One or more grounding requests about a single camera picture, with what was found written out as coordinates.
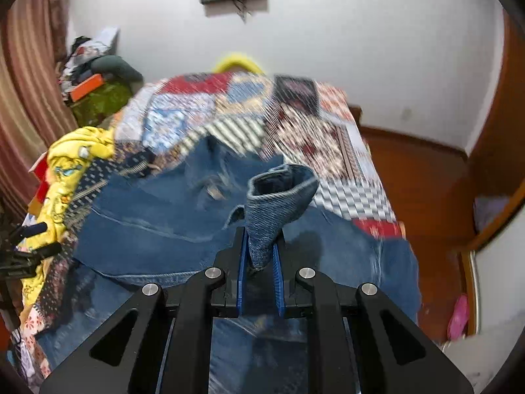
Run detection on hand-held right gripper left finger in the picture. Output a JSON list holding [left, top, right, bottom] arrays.
[[39, 227, 249, 394]]

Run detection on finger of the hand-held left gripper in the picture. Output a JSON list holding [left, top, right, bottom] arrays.
[[9, 222, 48, 242], [14, 242, 62, 262]]

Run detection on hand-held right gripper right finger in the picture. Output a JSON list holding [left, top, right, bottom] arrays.
[[271, 230, 474, 394]]

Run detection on blue denim jeans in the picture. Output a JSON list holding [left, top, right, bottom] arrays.
[[39, 133, 422, 394]]

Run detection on yellow cartoon print blanket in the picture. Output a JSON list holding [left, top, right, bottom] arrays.
[[20, 126, 116, 308]]

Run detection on patchwork printed bedspread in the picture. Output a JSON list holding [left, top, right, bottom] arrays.
[[16, 72, 411, 378]]

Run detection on green table cloth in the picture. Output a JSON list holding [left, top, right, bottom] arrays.
[[70, 80, 135, 129]]

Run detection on orange box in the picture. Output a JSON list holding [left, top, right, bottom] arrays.
[[69, 74, 104, 102]]

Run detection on striped pink curtain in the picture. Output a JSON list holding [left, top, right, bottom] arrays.
[[0, 0, 79, 218]]

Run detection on pile of clutter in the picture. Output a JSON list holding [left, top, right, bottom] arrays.
[[57, 27, 120, 91]]

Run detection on pink slipper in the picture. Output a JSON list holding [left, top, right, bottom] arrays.
[[447, 293, 469, 339]]

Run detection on yellow hoop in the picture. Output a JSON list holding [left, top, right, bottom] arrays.
[[213, 51, 265, 75]]

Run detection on purple cloth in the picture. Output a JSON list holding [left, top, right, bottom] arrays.
[[475, 196, 510, 232]]

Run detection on black hanging cable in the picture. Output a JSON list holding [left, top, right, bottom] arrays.
[[231, 0, 254, 22]]

